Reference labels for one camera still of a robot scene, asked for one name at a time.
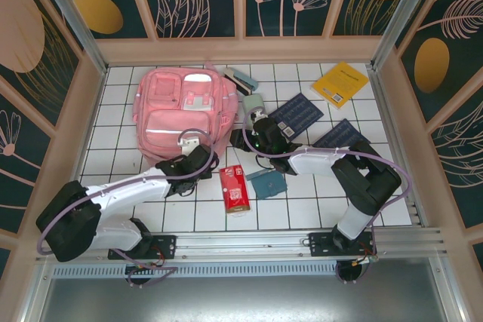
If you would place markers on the pink backpack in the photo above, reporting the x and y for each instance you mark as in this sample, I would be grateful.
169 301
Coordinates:
170 111

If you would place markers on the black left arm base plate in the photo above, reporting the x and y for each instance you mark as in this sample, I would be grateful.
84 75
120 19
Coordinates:
166 246

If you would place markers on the aluminium side rail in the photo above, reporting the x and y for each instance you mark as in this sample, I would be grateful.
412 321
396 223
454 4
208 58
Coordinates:
379 92

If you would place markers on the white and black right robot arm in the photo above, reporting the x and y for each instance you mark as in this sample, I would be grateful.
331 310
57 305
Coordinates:
313 161

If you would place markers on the dark blue paperback book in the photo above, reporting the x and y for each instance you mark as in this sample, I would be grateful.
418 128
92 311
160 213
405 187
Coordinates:
341 133
298 112

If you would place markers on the red tissue pack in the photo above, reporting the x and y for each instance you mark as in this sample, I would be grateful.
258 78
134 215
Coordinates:
234 190

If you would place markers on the mint green pencil case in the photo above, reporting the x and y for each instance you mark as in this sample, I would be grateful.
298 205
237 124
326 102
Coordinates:
253 102

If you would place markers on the teal wallet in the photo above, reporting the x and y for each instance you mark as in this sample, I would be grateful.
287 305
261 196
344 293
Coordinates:
268 186

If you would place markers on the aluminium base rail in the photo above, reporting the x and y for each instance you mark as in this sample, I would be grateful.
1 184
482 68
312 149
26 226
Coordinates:
245 243

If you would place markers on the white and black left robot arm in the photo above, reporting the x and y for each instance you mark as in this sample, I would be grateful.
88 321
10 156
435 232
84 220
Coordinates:
124 190

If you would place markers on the yellow book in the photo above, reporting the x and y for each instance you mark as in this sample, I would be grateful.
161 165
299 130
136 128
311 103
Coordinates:
339 82

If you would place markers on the aluminium frame post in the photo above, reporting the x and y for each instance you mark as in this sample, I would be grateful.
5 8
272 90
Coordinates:
75 28
400 16

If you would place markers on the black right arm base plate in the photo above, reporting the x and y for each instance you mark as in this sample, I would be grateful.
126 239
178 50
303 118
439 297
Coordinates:
320 244

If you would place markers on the grey metal panel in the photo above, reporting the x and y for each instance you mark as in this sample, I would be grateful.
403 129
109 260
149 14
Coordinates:
245 299

